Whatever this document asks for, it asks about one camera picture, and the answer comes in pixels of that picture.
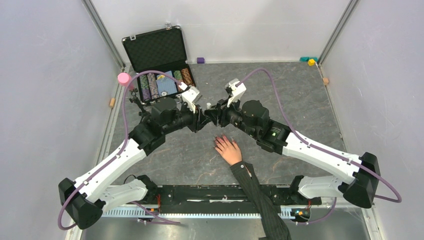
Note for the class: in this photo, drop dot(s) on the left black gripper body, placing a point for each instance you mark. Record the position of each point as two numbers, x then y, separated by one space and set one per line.
195 125

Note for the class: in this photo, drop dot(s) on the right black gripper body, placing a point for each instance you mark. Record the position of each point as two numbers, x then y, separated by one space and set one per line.
228 113

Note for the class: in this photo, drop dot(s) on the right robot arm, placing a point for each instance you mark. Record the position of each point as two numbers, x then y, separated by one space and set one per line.
353 177

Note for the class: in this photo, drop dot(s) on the black pinstripe sleeve forearm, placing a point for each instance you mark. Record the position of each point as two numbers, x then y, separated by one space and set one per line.
273 225

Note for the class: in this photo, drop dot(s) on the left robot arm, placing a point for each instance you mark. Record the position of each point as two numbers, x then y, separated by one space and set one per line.
85 199

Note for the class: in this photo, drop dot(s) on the mannequin hand with red nails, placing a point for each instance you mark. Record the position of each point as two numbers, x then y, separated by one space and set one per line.
228 150

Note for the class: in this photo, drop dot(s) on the purple cube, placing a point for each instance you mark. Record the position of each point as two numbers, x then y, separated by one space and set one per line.
200 60

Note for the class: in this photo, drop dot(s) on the black poker chip case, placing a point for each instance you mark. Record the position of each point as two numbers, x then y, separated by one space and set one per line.
160 50

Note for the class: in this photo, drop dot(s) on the pink microphone on tripod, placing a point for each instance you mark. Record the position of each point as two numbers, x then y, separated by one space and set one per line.
125 80

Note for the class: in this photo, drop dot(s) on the teal block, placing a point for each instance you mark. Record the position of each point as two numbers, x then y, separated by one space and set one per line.
308 58

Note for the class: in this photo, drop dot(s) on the yellow cube in corner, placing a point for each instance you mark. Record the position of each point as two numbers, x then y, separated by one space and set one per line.
311 62

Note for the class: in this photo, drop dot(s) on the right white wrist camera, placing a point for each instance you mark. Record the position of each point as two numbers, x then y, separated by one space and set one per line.
235 90

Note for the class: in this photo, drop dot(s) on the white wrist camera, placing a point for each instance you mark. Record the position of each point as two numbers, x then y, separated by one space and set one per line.
190 96
235 90

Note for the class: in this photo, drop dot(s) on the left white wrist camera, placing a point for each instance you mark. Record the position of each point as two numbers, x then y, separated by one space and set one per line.
190 96

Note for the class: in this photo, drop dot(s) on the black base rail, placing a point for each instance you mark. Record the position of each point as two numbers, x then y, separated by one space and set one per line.
213 201

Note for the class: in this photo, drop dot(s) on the tan block left wall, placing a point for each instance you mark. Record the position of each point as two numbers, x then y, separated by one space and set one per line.
112 102

